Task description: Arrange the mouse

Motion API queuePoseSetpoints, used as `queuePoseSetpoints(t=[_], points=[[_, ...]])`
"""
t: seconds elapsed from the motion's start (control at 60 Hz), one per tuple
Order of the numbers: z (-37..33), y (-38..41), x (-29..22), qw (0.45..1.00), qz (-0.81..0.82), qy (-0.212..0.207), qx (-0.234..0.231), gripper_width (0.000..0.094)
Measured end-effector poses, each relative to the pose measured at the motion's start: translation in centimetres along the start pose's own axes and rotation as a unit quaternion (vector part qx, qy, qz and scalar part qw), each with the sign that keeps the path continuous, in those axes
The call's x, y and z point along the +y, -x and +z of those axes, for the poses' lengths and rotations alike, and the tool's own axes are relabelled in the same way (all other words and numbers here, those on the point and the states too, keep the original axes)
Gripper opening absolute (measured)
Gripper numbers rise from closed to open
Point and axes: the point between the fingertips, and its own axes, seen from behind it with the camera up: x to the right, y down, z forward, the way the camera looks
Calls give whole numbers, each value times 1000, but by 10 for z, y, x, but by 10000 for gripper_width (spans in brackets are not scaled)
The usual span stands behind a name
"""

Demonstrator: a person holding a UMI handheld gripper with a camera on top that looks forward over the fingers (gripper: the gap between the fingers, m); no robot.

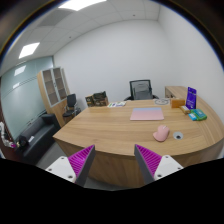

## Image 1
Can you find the wooden tissue box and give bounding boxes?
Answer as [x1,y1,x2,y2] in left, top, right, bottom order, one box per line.
[171,98,185,108]

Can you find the dark leather sofa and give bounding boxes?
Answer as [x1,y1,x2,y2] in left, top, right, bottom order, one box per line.
[16,114,60,165]

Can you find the round white coaster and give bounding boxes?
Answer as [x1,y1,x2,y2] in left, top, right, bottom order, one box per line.
[154,98,170,105]

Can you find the large wooden desk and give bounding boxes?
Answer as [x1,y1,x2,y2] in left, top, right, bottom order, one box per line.
[52,97,224,189]

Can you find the low wooden side cabinet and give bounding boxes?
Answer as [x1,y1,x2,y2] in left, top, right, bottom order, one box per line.
[165,86,187,99]

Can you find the small beige box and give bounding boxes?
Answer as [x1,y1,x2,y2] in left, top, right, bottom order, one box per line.
[180,106,190,115]

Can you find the pink computer mouse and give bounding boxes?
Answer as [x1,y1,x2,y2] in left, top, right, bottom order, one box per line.
[153,125,170,142]

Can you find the black mesh office chair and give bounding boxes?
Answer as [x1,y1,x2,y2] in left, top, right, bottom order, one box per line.
[125,79,158,101]

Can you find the blue small box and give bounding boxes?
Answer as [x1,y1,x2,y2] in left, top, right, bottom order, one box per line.
[188,113,197,121]

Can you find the dark boxes on desk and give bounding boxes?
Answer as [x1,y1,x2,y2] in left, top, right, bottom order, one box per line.
[85,91,108,107]

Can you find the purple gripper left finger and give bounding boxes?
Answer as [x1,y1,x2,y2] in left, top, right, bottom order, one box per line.
[46,145,96,186]

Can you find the pink mouse pad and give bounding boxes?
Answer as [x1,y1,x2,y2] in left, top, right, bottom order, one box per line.
[130,107,164,121]

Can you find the papers on desk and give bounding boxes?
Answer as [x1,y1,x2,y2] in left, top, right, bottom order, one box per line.
[107,101,126,108]

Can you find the green box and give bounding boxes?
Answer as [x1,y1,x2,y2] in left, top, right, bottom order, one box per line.
[191,109,207,121]

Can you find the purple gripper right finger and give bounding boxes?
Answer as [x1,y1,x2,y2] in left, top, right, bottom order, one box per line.
[134,144,183,184]

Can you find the grey cable grommet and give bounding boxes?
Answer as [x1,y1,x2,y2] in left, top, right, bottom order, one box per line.
[173,132,183,140]

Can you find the wooden glass-door cabinet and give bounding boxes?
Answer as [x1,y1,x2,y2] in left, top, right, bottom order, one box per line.
[37,67,70,127]

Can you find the black visitor chair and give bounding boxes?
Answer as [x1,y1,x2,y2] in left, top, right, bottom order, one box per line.
[63,94,81,122]

